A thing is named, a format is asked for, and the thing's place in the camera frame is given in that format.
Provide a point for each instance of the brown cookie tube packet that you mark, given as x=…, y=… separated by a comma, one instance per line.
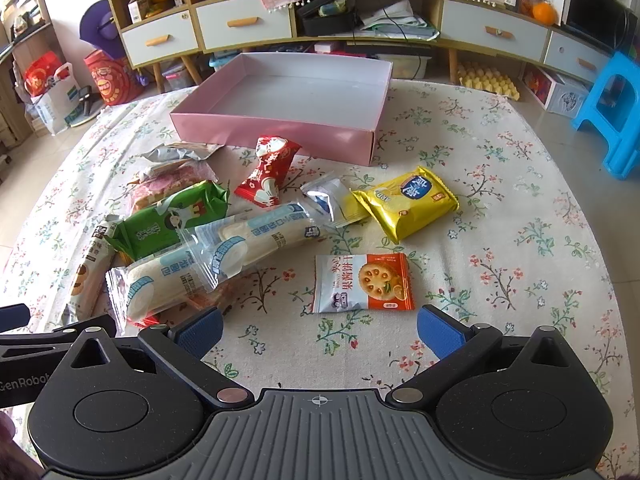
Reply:
x=88, y=297

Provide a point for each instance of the pink wafer packet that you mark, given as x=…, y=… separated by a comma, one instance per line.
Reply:
x=170, y=180

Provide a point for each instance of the orange jam biscuit packet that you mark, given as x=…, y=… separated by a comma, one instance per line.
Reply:
x=345, y=283

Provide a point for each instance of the white blue bread packet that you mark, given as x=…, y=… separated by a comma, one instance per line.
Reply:
x=139, y=293
x=225, y=248

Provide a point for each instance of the silver foil packet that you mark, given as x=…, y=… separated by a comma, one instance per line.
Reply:
x=168, y=157

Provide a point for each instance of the orange fruit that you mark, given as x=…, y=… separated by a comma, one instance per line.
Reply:
x=544, y=13

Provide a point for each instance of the purple hat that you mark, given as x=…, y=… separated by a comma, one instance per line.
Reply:
x=97, y=27

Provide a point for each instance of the red candy packet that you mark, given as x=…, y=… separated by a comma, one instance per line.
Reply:
x=274, y=158

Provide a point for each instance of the wooden white TV cabinet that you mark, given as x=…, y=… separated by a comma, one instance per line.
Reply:
x=153, y=31

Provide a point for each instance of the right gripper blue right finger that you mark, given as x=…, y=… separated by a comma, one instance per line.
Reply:
x=461, y=350

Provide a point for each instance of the pink cardboard box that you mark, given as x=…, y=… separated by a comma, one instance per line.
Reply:
x=328, y=104

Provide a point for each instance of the red gift bag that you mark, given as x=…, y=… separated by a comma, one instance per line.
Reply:
x=115, y=79

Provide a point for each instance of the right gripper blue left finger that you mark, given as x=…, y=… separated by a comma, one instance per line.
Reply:
x=179, y=351

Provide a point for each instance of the yellow egg tray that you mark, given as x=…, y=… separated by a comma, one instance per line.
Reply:
x=478, y=76

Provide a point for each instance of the yellow chip packet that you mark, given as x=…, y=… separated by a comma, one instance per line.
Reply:
x=408, y=203

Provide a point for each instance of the white yellow small packet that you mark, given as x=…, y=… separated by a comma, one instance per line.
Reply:
x=331, y=194

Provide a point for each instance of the blue plastic stool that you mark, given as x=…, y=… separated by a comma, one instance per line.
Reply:
x=612, y=108

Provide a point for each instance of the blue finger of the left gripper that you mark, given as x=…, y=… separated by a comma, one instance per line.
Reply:
x=13, y=317

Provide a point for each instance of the green snack packet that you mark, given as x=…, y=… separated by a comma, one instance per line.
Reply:
x=156, y=227

